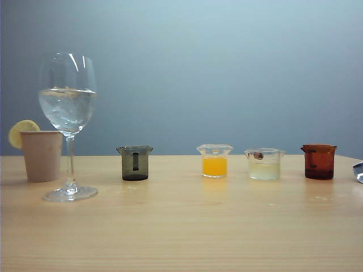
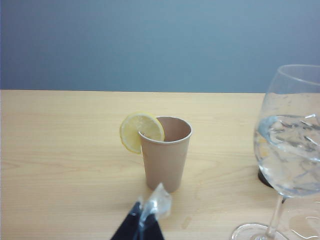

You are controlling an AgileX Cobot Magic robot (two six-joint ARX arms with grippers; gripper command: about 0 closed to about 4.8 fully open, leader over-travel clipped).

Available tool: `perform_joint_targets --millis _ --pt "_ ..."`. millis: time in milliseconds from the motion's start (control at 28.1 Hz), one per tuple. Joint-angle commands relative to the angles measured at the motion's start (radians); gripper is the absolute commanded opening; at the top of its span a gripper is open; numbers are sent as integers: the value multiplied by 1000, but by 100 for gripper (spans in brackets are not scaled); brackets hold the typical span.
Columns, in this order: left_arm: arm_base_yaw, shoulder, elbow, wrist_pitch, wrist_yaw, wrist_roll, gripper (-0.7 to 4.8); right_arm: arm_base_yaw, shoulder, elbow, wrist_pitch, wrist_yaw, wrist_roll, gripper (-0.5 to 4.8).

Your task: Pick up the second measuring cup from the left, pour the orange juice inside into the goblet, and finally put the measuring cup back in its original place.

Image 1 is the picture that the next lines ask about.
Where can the grey glass measuring cup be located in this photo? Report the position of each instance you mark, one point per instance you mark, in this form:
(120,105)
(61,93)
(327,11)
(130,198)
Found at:
(127,170)

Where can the silver foil wrapper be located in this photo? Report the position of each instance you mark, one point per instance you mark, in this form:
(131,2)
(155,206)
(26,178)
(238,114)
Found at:
(359,173)

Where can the beige paper cup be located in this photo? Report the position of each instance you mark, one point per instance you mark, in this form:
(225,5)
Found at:
(41,158)

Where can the clear stemmed wine glass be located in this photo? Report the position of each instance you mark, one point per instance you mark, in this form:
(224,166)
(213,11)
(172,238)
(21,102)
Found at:
(66,113)

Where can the clear measuring cup pale liquid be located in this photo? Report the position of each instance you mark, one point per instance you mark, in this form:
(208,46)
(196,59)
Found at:
(264,171)

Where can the amber glass measuring cup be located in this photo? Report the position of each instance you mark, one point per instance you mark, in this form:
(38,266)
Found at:
(319,167)

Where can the yellow lemon slice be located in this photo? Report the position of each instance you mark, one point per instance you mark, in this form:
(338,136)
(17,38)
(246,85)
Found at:
(17,133)

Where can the clear measuring cup orange juice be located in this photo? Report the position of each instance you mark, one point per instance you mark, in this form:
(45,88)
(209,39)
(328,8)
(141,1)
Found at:
(214,167)

